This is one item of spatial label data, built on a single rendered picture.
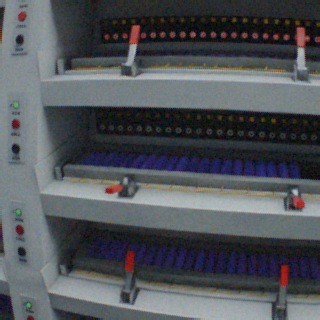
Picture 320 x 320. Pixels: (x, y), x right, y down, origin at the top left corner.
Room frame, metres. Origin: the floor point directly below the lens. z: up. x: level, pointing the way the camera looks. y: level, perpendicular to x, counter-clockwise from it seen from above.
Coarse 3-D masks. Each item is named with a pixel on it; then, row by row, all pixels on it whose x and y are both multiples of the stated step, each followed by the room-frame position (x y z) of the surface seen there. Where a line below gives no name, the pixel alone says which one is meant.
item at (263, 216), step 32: (64, 160) 0.62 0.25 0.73; (64, 192) 0.56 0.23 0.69; (96, 192) 0.56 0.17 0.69; (160, 192) 0.57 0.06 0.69; (192, 192) 0.57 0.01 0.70; (128, 224) 0.55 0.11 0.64; (160, 224) 0.54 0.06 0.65; (192, 224) 0.53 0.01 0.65; (224, 224) 0.52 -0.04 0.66; (256, 224) 0.51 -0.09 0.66; (288, 224) 0.50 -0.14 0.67
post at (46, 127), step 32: (64, 0) 0.62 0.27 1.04; (32, 32) 0.56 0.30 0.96; (64, 32) 0.63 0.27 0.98; (0, 64) 0.57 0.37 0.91; (32, 64) 0.56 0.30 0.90; (0, 96) 0.57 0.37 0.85; (32, 96) 0.56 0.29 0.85; (0, 128) 0.57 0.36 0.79; (32, 128) 0.56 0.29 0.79; (64, 128) 0.65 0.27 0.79; (0, 160) 0.57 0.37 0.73; (32, 160) 0.56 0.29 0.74; (0, 192) 0.57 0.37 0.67; (32, 192) 0.56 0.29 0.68; (32, 224) 0.56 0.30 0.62; (64, 224) 0.64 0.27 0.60; (32, 256) 0.56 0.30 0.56; (32, 288) 0.56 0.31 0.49
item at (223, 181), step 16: (80, 176) 0.60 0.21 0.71; (96, 176) 0.59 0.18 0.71; (112, 176) 0.59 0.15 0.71; (144, 176) 0.58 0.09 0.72; (160, 176) 0.58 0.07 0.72; (176, 176) 0.57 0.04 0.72; (192, 176) 0.57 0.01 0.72; (208, 176) 0.57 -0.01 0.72; (224, 176) 0.57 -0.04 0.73; (240, 176) 0.57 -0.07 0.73; (224, 192) 0.55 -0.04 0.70; (304, 192) 0.54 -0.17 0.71
